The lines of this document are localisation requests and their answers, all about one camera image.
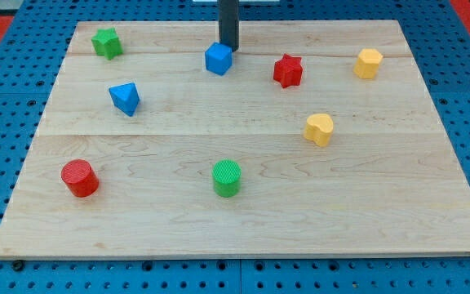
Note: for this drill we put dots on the blue triangle block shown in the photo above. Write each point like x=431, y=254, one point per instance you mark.
x=125, y=97

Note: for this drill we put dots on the green cylinder block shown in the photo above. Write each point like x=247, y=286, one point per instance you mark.
x=226, y=175

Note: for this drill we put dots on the yellow heart block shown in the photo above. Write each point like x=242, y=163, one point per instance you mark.
x=319, y=129

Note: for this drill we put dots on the wooden board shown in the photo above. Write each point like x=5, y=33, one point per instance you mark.
x=387, y=185

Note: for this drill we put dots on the blue cube block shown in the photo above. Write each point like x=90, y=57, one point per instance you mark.
x=218, y=58

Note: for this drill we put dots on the red star block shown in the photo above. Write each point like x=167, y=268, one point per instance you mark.
x=288, y=71

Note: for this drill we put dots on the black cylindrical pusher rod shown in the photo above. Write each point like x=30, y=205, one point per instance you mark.
x=229, y=23

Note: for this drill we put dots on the yellow hexagon block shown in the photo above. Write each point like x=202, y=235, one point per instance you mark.
x=368, y=62

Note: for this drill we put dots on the red cylinder block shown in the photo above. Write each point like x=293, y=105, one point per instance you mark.
x=80, y=178

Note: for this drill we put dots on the green star block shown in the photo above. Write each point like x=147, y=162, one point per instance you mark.
x=106, y=43

